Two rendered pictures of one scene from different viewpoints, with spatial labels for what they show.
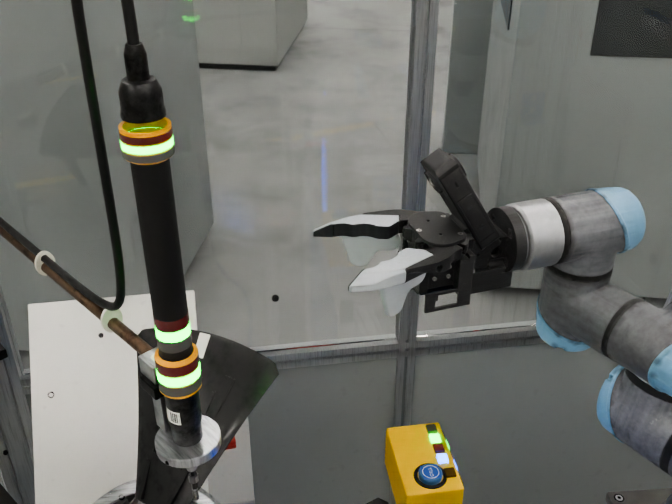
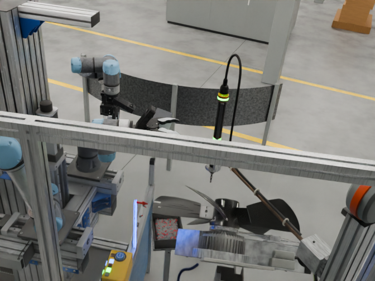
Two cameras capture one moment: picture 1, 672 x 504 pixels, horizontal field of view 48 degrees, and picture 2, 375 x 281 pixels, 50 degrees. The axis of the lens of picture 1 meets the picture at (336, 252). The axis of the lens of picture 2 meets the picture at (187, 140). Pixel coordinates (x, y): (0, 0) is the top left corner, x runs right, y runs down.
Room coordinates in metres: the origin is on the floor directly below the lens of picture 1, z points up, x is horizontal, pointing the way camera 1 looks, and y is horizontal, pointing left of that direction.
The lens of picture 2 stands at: (2.02, 0.34, 2.53)
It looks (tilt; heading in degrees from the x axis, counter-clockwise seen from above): 33 degrees down; 192
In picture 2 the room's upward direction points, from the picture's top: 6 degrees clockwise
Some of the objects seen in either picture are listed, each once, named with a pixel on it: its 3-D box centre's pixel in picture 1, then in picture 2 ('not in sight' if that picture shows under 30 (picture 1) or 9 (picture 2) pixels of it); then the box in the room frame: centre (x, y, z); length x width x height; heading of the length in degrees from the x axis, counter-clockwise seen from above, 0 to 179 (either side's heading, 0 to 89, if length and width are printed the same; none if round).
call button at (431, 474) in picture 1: (430, 474); not in sight; (0.90, -0.16, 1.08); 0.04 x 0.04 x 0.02
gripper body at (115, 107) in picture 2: not in sight; (110, 102); (0.43, -0.41, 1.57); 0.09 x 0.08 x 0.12; 99
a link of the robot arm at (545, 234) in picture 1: (524, 234); (124, 129); (0.72, -0.21, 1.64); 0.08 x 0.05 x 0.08; 19
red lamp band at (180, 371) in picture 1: (177, 358); not in sight; (0.59, 0.16, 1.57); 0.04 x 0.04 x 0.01
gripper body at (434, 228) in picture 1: (459, 253); (144, 130); (0.69, -0.13, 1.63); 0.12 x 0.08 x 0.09; 109
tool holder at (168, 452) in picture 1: (178, 405); not in sight; (0.60, 0.17, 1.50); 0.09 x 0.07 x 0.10; 44
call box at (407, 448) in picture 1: (421, 477); not in sight; (0.94, -0.15, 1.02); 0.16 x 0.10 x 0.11; 9
